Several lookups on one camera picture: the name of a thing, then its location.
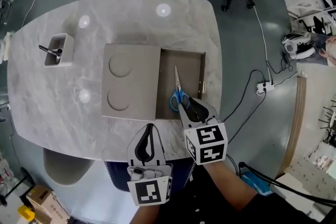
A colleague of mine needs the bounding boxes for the white perforated board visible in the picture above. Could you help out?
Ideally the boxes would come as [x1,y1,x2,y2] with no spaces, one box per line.
[285,136,336,216]

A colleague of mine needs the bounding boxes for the person's left forearm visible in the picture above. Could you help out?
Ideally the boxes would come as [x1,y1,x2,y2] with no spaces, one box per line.
[132,204,161,224]

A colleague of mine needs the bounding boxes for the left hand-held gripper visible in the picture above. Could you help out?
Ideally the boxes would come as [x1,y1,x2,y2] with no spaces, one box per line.
[127,123,174,207]

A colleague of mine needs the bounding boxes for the black floor cable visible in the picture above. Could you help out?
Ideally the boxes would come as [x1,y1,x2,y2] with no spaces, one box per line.
[228,69,266,143]

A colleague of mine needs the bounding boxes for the person's black shirt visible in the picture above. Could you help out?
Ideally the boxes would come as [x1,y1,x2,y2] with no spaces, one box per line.
[157,165,336,224]

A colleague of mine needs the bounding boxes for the white pen holder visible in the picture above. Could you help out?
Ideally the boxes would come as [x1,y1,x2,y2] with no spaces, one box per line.
[43,33,75,68]

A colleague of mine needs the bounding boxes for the brown cardboard box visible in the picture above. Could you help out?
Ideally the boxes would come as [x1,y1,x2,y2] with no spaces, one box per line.
[26,185,70,224]

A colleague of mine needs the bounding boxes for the light grey shell chair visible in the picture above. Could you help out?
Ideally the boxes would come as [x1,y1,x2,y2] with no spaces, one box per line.
[43,148,95,187]

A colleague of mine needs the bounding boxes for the curved wooden board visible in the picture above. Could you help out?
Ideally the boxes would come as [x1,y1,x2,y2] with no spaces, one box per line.
[278,72,308,179]

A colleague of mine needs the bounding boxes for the white power strip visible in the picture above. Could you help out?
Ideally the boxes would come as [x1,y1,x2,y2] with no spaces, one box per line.
[256,81,275,95]

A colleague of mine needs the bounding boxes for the blue-handled scissors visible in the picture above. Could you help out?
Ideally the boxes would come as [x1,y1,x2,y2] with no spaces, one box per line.
[169,65,190,113]

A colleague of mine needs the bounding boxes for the black pen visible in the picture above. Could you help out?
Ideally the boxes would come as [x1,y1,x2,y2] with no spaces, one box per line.
[38,45,63,56]

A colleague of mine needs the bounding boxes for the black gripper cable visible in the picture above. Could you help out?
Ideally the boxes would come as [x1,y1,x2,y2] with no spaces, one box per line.
[237,162,336,207]

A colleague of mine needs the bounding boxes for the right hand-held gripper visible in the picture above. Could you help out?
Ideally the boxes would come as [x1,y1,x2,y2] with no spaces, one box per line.
[177,96,228,166]

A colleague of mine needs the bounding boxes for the white device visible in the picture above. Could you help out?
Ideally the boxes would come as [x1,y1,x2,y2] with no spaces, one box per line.
[282,32,316,60]

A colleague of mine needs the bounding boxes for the grey drawer organiser box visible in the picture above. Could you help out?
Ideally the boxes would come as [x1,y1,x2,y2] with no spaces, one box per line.
[101,44,207,122]

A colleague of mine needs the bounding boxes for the blue fabric item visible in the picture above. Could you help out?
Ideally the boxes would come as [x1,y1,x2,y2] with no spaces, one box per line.
[240,172,273,196]

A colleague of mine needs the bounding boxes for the person's right forearm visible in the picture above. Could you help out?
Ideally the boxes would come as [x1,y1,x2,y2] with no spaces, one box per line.
[203,159,259,212]

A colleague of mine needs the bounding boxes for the yellow plastic container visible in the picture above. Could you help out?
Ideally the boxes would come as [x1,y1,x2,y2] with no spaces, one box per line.
[17,205,35,221]

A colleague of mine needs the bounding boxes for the white floor cable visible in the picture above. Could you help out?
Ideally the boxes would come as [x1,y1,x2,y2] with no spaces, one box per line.
[253,5,271,83]

